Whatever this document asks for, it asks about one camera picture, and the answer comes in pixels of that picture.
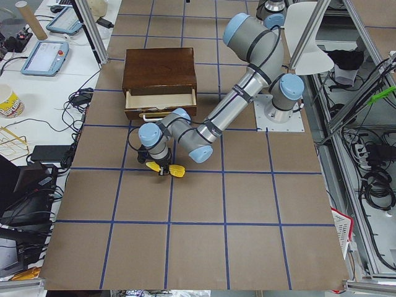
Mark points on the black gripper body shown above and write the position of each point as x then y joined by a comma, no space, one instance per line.
163,163

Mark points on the yellow corn cob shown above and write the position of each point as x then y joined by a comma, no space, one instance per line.
175,170

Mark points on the white drawer handle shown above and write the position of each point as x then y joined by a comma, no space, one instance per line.
153,117

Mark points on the light wood drawer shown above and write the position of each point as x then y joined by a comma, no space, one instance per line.
136,104

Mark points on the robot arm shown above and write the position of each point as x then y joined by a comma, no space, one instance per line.
294,85
272,10

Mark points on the dark brown wooden cabinet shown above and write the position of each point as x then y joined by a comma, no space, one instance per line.
159,70

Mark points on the black power adapter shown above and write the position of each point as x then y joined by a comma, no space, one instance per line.
49,153

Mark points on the black equipment box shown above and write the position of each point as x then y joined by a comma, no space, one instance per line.
26,193

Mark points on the near teach pendant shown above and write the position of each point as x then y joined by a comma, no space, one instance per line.
46,58

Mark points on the teach pendant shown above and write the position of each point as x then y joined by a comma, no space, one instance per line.
46,58
65,22

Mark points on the popcorn paper cup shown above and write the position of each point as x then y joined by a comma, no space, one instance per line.
11,105

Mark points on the far teach pendant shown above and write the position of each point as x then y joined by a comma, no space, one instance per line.
65,22

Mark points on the cardboard tube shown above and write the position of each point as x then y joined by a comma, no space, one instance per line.
31,20

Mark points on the white chair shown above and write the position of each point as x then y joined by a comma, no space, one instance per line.
302,23

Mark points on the white plastic basket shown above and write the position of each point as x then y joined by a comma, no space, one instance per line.
344,227

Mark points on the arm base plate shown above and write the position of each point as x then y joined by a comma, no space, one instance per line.
270,119

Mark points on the aluminium frame post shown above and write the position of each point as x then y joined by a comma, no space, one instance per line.
89,26

